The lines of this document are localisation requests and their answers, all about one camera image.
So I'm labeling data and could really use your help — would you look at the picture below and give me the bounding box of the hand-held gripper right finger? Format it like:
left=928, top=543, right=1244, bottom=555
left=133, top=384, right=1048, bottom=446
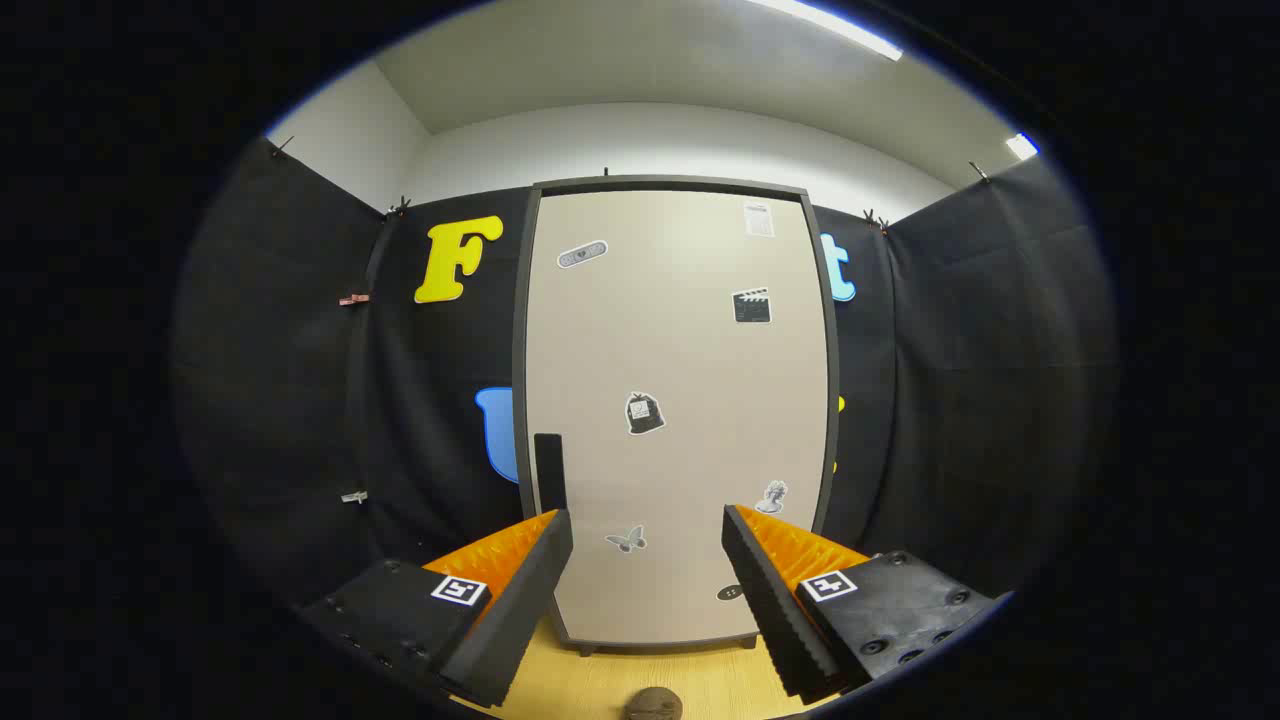
left=721, top=503, right=1006, bottom=701

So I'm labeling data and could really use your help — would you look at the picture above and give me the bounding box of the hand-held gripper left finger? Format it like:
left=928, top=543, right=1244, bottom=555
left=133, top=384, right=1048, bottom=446
left=298, top=508, right=575, bottom=709

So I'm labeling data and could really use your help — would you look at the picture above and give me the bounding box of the black door handle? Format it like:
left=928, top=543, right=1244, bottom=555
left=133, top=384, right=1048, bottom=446
left=534, top=433, right=567, bottom=513

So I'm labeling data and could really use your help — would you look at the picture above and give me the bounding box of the grey shoe cabinet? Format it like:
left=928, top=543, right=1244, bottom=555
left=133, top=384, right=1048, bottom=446
left=511, top=176, right=842, bottom=658

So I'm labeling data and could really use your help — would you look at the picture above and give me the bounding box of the beige shoe cabinet door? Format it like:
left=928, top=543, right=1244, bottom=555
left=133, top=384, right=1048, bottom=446
left=525, top=190, right=831, bottom=646

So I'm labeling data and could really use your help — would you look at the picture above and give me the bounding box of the black backdrop cloth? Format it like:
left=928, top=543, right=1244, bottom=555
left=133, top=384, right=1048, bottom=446
left=172, top=137, right=1118, bottom=621

